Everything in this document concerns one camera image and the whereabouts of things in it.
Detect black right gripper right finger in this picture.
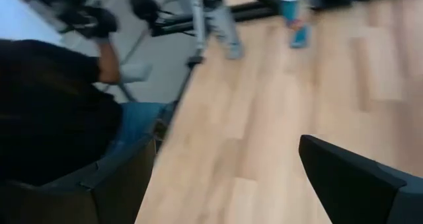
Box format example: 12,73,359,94
299,134,423,224

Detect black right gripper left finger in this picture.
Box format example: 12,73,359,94
0,136,156,224

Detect blue silver Red Bull can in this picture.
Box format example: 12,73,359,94
279,0,313,50

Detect tall white can black lid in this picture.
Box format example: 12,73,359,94
206,2,245,60

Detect person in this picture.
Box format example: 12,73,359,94
0,38,169,188

